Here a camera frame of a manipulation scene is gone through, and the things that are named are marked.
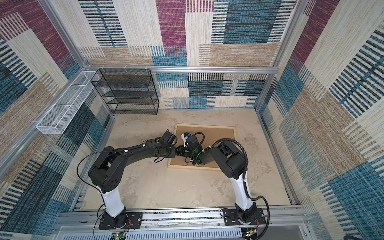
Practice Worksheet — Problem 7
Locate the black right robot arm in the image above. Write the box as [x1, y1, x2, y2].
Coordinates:
[176, 132, 257, 224]

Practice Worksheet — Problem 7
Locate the black wire mesh shelf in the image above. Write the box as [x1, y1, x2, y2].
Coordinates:
[91, 69, 160, 115]

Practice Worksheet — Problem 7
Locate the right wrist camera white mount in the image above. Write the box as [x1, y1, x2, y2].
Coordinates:
[182, 132, 192, 147]

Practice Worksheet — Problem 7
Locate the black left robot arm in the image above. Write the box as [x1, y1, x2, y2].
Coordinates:
[88, 130, 178, 230]

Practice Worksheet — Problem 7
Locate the white wire mesh basket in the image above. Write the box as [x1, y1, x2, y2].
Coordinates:
[36, 71, 96, 135]

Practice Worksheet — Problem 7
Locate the light wooden picture frame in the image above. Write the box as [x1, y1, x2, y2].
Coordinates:
[167, 123, 237, 172]

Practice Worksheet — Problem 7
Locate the aluminium mounting rail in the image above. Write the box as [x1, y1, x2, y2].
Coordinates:
[50, 206, 316, 240]

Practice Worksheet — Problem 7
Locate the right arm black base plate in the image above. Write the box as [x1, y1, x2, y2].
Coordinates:
[220, 208, 267, 226]

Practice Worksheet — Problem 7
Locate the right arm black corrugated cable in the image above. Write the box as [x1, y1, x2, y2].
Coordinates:
[212, 137, 271, 240]

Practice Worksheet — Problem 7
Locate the brown cardboard backing board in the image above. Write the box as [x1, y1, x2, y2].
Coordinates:
[170, 125, 235, 169]

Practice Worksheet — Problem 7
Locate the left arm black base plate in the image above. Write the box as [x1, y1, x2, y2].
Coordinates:
[98, 211, 143, 231]

